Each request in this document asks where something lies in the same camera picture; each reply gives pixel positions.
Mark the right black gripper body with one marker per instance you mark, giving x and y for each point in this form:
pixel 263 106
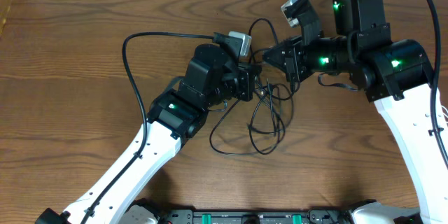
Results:
pixel 302 60

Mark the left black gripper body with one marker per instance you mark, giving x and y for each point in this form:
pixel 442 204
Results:
pixel 243 87

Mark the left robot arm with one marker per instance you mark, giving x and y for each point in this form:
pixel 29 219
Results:
pixel 214 75

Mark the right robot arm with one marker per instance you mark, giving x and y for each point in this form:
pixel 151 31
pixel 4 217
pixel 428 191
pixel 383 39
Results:
pixel 396 77

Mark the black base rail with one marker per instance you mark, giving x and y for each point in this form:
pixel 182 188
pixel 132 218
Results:
pixel 245 217

